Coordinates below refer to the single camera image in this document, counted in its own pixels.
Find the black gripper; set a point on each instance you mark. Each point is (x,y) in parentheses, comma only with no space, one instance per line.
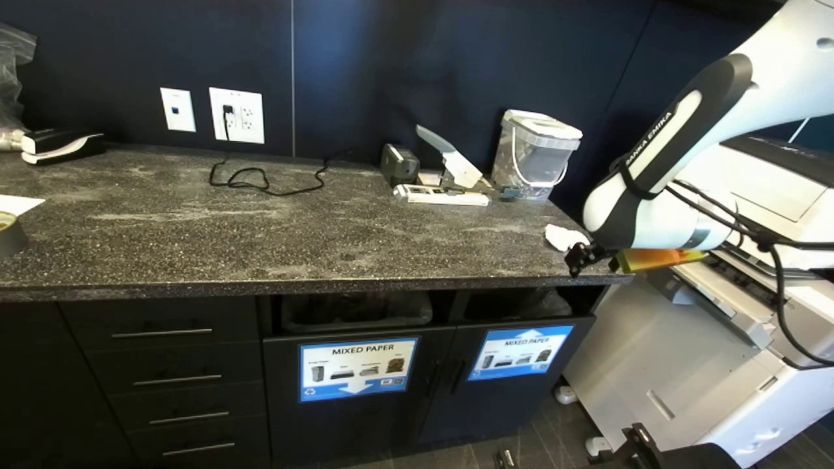
(605,257)

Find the small torn white paper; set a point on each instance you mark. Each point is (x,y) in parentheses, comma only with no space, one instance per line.
(562,235)

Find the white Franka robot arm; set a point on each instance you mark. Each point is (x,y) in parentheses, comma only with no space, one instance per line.
(783,80)

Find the clear bin liner bag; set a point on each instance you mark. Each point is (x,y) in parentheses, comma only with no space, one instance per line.
(549,304)

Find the clear plastic bucket with lid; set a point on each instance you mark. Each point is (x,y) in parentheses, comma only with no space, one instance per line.
(534,161)

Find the mixed paper sign up arrow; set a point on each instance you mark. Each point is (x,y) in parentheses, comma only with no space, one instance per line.
(523,352)

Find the white office printer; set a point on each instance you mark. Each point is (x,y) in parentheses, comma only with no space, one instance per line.
(679,374)

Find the small black desk device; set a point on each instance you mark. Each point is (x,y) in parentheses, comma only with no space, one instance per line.
(396,162)

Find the mixed paper sign down arrow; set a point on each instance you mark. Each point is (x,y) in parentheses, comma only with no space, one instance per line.
(357,372)

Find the large white outlet plate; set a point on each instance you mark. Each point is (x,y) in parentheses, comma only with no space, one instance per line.
(237,116)

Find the flat white paper sheet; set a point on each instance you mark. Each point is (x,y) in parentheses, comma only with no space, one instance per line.
(16,204)

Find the clear plastic bag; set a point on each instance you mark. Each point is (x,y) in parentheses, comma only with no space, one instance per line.
(14,80)

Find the small white wall plate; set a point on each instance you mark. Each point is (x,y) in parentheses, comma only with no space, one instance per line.
(179,111)

